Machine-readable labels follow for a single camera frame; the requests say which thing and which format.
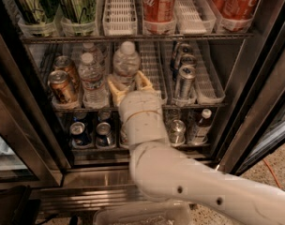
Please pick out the left green drink can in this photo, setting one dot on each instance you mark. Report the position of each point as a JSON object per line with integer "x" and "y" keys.
{"x": 37, "y": 11}

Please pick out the gold drink can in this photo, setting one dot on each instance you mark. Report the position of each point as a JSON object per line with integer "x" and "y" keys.
{"x": 65, "y": 63}
{"x": 62, "y": 87}

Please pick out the empty white tray top right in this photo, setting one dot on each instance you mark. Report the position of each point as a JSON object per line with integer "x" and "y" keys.
{"x": 194, "y": 17}

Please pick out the front left water bottle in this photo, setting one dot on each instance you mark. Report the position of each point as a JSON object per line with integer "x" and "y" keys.
{"x": 95, "y": 95}

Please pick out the stainless steel fridge cabinet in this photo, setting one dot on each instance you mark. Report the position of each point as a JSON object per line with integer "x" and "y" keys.
{"x": 95, "y": 179}

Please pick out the brown juice bottle white cap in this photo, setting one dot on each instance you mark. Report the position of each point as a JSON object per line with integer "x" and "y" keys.
{"x": 201, "y": 126}

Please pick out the blue can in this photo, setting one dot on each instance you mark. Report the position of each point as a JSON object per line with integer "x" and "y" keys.
{"x": 79, "y": 134}
{"x": 104, "y": 138}

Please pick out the open fridge door right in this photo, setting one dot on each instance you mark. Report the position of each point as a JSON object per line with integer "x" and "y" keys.
{"x": 263, "y": 129}

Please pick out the right red cola can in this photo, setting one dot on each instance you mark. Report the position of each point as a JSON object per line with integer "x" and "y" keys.
{"x": 238, "y": 9}

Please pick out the empty white tray middle right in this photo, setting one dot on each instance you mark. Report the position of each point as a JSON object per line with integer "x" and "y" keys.
{"x": 208, "y": 86}

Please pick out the front silver can bottom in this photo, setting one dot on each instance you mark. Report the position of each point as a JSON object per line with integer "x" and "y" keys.
{"x": 176, "y": 131}

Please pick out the empty white tray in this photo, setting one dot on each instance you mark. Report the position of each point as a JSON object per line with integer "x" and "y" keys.
{"x": 194, "y": 17}
{"x": 208, "y": 86}

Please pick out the green drink can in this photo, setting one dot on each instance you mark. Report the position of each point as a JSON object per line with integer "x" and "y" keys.
{"x": 37, "y": 11}
{"x": 79, "y": 11}

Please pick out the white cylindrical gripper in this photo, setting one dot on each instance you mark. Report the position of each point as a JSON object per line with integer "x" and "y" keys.
{"x": 139, "y": 103}

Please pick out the clear water bottle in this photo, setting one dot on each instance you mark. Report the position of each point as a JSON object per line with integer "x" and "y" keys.
{"x": 126, "y": 63}

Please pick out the front left blue can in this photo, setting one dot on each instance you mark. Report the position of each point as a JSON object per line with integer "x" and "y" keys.
{"x": 79, "y": 134}

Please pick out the glass fridge door left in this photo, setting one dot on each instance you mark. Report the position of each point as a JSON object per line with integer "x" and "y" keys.
{"x": 20, "y": 135}

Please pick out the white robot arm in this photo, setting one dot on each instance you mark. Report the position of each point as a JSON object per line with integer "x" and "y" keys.
{"x": 161, "y": 172}

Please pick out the rear left water bottle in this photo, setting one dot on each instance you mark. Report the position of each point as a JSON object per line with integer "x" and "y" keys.
{"x": 95, "y": 51}

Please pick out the front slim silver can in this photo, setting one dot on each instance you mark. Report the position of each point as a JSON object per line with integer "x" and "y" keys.
{"x": 184, "y": 81}

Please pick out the right green drink can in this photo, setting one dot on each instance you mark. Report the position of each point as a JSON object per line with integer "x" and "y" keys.
{"x": 79, "y": 11}

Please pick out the rear slim silver can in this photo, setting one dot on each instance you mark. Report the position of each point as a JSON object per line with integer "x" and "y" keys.
{"x": 178, "y": 49}

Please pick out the front gold drink can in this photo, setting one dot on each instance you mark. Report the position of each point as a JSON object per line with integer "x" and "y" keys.
{"x": 62, "y": 87}

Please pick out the middle slim silver can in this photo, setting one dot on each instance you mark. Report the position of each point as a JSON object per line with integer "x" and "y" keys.
{"x": 184, "y": 59}

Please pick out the rear gold drink can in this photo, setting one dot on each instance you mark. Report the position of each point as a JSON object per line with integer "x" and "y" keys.
{"x": 65, "y": 63}

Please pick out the slim silver can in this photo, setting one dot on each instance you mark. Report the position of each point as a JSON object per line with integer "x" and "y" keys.
{"x": 184, "y": 59}
{"x": 184, "y": 81}
{"x": 178, "y": 49}

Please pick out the front white green can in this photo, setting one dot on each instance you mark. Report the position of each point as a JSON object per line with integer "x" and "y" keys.
{"x": 123, "y": 135}

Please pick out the centre red cola can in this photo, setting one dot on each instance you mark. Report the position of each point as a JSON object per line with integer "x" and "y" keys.
{"x": 158, "y": 11}

